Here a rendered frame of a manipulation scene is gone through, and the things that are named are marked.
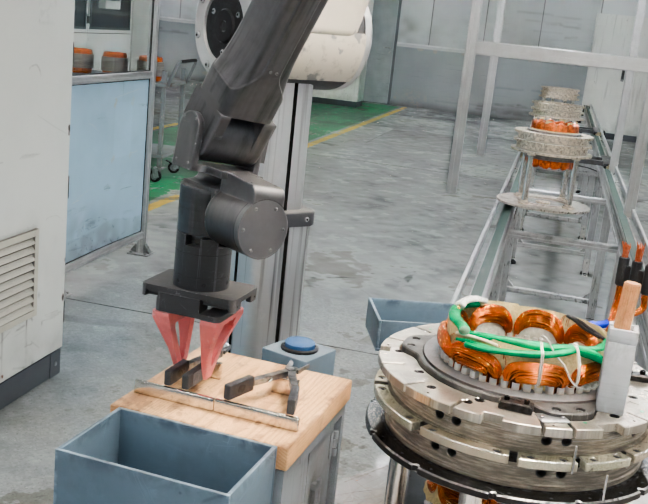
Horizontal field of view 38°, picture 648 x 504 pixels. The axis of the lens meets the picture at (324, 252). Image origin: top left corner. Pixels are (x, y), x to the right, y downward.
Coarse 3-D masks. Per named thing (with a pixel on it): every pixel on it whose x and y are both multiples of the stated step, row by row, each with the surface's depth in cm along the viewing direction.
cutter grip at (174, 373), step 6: (186, 360) 98; (174, 366) 96; (180, 366) 97; (186, 366) 98; (168, 372) 95; (174, 372) 96; (180, 372) 97; (168, 378) 95; (174, 378) 96; (180, 378) 97; (168, 384) 95
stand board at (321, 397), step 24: (240, 360) 108; (216, 384) 101; (264, 384) 102; (312, 384) 103; (336, 384) 104; (144, 408) 93; (168, 408) 94; (192, 408) 94; (264, 408) 96; (312, 408) 97; (336, 408) 102; (240, 432) 90; (264, 432) 90; (288, 432) 91; (312, 432) 94; (288, 456) 88
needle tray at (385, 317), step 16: (368, 304) 138; (384, 304) 139; (400, 304) 139; (416, 304) 139; (432, 304) 140; (448, 304) 140; (368, 320) 137; (384, 320) 129; (400, 320) 140; (416, 320) 140; (432, 320) 140; (384, 336) 129; (416, 480) 136; (416, 496) 137
